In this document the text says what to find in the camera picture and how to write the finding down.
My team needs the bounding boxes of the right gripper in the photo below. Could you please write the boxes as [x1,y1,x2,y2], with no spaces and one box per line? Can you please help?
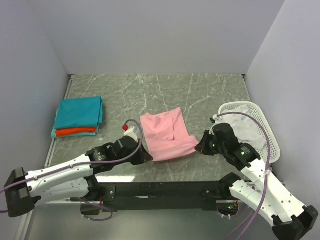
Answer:
[195,129,227,156]

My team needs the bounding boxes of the pink t-shirt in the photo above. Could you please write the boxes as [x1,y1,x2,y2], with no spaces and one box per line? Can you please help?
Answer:
[140,107,199,162]

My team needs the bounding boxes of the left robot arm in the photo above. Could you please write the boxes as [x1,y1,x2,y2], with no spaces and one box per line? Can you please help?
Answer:
[2,136,153,218]

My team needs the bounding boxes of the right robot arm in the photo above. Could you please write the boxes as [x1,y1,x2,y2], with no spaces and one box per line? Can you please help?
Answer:
[195,123,319,240]

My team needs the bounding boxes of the white t-shirt in basket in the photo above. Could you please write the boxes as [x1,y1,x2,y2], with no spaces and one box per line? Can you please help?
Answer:
[221,114,266,151]

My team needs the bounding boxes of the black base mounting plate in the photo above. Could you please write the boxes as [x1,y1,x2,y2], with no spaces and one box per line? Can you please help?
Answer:
[82,181,234,212]

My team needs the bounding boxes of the white plastic basket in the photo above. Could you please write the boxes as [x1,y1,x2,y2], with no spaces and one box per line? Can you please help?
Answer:
[218,101,281,164]

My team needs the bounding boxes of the teal folded t-shirt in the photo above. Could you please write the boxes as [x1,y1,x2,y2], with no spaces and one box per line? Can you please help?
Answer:
[51,96,104,139]

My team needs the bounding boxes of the orange folded t-shirt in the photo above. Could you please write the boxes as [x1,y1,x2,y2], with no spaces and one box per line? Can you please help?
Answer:
[53,127,97,138]

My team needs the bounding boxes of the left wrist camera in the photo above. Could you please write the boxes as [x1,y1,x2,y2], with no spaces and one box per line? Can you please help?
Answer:
[123,126,140,140]

